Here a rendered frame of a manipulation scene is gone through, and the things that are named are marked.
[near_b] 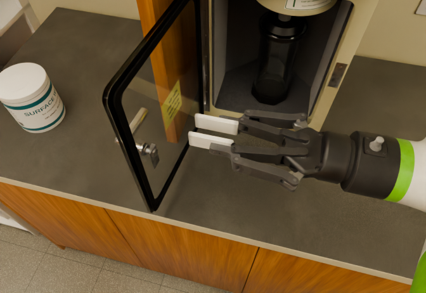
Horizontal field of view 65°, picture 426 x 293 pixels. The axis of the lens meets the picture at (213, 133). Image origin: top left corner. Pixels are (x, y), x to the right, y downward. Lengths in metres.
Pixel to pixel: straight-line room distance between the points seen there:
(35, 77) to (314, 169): 0.74
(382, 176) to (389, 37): 0.81
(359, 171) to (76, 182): 0.68
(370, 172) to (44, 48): 1.11
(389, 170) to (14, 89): 0.84
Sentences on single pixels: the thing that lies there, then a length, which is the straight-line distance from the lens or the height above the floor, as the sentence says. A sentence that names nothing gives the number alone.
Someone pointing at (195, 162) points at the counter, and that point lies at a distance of 0.89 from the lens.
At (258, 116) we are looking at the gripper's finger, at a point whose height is 1.29.
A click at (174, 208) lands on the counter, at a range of 0.83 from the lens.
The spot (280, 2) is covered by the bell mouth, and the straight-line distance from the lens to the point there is 0.68.
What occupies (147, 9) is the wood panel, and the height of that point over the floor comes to 1.36.
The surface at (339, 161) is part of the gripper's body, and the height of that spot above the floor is 1.31.
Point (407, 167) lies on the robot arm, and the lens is 0.51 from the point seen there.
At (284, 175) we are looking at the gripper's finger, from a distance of 0.48.
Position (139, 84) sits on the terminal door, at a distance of 0.51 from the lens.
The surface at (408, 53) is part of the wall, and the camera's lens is 1.31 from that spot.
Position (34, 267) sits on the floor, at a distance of 1.96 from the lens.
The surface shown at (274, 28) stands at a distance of 0.76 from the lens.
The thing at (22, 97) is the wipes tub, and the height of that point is 1.09.
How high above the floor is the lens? 1.70
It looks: 55 degrees down
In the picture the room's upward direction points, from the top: straight up
